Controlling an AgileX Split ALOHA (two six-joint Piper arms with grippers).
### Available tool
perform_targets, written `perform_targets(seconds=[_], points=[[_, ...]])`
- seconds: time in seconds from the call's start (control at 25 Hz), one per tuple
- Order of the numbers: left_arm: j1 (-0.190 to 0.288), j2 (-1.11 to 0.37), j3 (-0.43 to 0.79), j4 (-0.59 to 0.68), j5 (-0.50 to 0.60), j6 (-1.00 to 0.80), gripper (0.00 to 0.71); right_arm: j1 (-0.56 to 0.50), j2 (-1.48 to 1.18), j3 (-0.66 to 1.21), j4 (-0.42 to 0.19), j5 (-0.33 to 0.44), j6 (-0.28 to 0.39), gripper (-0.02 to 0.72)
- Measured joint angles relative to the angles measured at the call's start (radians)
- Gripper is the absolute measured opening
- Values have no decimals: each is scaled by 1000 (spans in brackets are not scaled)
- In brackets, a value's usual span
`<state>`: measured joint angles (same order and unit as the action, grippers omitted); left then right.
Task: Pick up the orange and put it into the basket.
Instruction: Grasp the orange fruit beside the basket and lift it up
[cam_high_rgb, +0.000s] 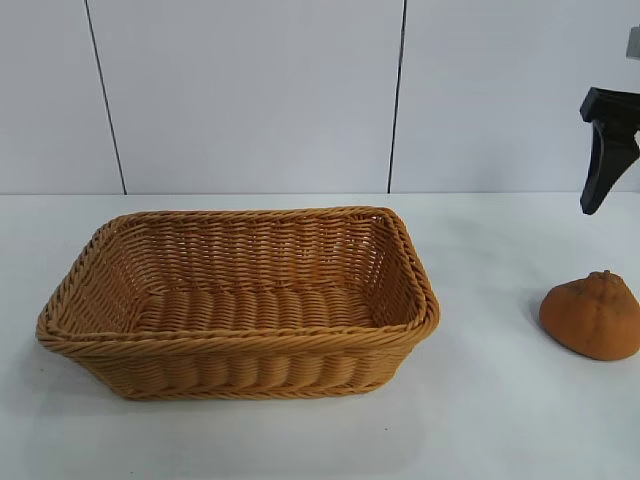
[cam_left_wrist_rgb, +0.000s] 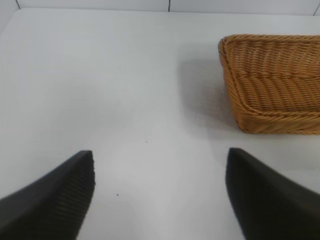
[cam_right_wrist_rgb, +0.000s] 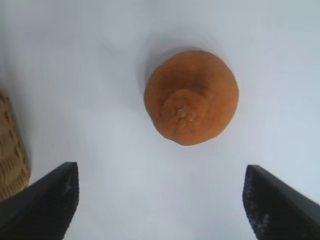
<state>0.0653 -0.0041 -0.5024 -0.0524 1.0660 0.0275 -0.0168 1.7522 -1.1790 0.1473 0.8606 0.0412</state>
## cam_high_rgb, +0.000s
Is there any wrinkled orange fruit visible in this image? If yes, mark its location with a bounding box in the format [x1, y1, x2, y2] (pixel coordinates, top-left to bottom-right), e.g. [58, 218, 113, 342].
[538, 269, 640, 360]

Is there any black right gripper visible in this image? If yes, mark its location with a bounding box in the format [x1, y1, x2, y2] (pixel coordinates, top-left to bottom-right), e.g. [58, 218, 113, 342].
[579, 87, 640, 216]

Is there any tan woven wicker basket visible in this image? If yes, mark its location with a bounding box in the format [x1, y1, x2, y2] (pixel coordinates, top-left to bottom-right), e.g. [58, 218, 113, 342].
[35, 204, 442, 402]

